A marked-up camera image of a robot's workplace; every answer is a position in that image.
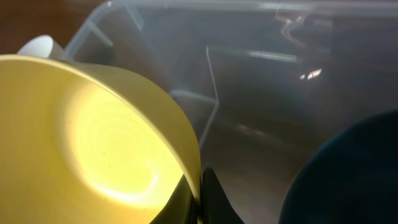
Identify yellow small bowl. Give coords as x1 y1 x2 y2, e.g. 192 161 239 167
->
1 55 201 223

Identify clear plastic storage bin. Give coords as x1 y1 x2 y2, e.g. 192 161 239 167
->
63 1 397 223

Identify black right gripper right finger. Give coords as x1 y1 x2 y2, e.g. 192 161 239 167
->
201 167 244 224

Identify cream white cup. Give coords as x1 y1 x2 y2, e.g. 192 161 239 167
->
17 35 64 60

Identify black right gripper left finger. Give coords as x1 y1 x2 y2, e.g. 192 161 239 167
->
150 175 198 224

